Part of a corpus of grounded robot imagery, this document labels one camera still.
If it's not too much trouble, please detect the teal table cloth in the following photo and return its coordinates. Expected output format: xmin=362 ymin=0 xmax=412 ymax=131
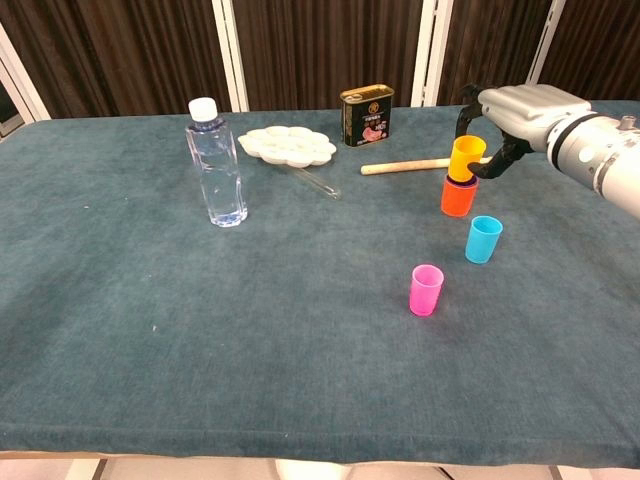
xmin=0 ymin=99 xmax=640 ymax=462

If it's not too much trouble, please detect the purple plastic cup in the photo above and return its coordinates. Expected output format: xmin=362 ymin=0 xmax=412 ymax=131
xmin=445 ymin=172 xmax=480 ymax=190

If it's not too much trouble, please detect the blue plastic cup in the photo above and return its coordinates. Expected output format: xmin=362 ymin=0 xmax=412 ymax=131
xmin=464 ymin=215 xmax=504 ymax=265

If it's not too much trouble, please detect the black luncheon meat can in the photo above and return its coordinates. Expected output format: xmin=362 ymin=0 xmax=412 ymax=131
xmin=339 ymin=83 xmax=396 ymax=149

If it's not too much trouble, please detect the pink plastic cup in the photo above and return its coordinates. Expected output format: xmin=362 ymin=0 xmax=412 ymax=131
xmin=409 ymin=264 xmax=445 ymax=318

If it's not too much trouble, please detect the orange plastic cup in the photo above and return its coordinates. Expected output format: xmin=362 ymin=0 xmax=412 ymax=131
xmin=440 ymin=174 xmax=480 ymax=218

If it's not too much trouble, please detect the wooden drumstick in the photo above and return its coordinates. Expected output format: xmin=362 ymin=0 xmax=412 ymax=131
xmin=360 ymin=156 xmax=494 ymax=177

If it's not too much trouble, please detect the clear plastic water bottle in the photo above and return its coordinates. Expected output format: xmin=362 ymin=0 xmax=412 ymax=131
xmin=184 ymin=97 xmax=250 ymax=229

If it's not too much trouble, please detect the white paint palette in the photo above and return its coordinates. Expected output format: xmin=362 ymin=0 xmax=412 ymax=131
xmin=237 ymin=125 xmax=338 ymax=167

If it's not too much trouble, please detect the white partition frame post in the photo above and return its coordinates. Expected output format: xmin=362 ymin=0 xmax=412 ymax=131
xmin=524 ymin=0 xmax=569 ymax=89
xmin=0 ymin=22 xmax=53 ymax=137
xmin=210 ymin=0 xmax=251 ymax=113
xmin=410 ymin=0 xmax=455 ymax=108

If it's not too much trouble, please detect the yellow plastic cup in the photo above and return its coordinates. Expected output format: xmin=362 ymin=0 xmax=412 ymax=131
xmin=447 ymin=134 xmax=487 ymax=181

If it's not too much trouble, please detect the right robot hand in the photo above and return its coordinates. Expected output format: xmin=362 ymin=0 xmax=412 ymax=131
xmin=455 ymin=83 xmax=593 ymax=181

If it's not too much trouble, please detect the clear glass rod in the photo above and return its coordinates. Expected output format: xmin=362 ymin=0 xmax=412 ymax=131
xmin=284 ymin=164 xmax=344 ymax=201

